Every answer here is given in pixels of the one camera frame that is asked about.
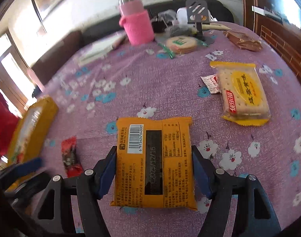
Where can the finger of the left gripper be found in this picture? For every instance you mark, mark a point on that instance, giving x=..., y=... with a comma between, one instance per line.
x=15, y=171

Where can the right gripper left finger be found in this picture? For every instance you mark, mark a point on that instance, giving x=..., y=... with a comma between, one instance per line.
x=54, y=210

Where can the red black candy pack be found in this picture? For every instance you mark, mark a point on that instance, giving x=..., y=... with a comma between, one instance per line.
x=72, y=165

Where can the orange biscuit pack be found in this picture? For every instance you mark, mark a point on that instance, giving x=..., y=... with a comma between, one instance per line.
x=154, y=167

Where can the yellow cardboard tray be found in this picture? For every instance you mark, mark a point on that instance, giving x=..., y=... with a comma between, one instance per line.
x=31, y=131

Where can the maroon armchair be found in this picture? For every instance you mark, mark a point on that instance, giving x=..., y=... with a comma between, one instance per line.
x=48, y=64

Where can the yellow soda cracker pack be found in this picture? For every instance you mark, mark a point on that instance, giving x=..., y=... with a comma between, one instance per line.
x=243, y=96

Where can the small white red sachet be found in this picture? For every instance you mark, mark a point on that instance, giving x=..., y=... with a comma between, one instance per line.
x=211, y=83

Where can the stack of white papers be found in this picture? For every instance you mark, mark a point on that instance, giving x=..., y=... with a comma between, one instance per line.
x=100, y=48

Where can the brown snack wrapper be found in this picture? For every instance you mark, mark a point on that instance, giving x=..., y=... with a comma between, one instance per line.
x=243, y=41

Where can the round green-label cake pack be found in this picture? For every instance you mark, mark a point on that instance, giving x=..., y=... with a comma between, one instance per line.
x=178, y=45

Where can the pink sleeved bottle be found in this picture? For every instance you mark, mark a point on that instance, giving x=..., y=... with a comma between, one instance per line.
x=136, y=22

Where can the wooden tv cabinet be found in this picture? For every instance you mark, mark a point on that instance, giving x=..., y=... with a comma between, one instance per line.
x=285, y=39

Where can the black sofa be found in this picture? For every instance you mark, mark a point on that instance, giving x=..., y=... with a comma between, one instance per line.
x=110, y=25

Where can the black phone stand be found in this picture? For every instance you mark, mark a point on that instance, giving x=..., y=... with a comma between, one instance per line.
x=197, y=14

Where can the white cup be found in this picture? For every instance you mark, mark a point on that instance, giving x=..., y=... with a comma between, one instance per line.
x=182, y=16

